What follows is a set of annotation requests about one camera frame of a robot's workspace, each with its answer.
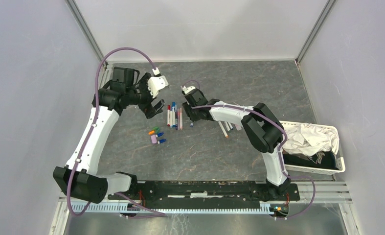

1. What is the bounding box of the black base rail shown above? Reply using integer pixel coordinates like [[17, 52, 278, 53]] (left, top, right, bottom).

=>
[[107, 181, 300, 210]]

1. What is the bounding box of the red capped white marker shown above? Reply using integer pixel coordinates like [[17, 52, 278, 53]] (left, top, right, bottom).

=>
[[167, 105, 172, 127]]

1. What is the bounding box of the light blue capped marker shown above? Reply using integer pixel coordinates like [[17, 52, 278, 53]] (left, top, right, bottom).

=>
[[170, 110, 174, 128]]

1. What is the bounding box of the black cloth in basket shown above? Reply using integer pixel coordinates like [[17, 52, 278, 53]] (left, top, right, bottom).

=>
[[283, 151, 338, 170]]

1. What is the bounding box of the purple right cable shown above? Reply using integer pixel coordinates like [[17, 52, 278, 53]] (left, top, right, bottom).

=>
[[182, 80, 316, 219]]

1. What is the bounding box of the blue capped white marker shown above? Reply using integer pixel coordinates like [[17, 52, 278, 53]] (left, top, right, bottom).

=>
[[172, 102, 177, 128]]

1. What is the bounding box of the white cloth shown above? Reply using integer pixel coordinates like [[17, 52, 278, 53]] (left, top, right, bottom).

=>
[[281, 121, 340, 157]]

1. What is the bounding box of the black purple pen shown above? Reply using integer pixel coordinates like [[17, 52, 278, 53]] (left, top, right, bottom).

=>
[[175, 110, 179, 130]]

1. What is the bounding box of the pink highlighter pen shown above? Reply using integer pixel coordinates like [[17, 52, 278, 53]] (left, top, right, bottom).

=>
[[234, 124, 242, 131]]

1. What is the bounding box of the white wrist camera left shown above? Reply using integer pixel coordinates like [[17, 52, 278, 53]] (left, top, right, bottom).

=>
[[147, 68, 169, 98]]

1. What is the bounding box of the green capped white marker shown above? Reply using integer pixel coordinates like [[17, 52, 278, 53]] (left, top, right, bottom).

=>
[[224, 122, 231, 132]]

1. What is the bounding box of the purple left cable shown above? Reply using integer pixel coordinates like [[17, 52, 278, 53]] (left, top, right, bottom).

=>
[[66, 47, 167, 218]]

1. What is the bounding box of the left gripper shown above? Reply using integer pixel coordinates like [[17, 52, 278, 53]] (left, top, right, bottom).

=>
[[126, 73, 165, 118]]

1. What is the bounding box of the white plastic basket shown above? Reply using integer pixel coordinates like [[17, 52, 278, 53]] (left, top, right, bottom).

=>
[[281, 121, 346, 175]]

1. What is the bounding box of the orange capped white marker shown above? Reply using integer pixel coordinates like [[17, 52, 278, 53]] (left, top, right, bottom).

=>
[[218, 121, 228, 138]]

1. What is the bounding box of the purple cable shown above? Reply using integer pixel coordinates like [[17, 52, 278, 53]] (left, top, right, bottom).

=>
[[182, 80, 316, 219], [66, 47, 167, 218]]

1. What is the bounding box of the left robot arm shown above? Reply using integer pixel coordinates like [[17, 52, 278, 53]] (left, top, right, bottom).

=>
[[53, 67, 169, 204]]

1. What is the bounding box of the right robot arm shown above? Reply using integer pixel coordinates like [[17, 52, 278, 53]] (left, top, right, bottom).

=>
[[181, 86, 291, 200]]

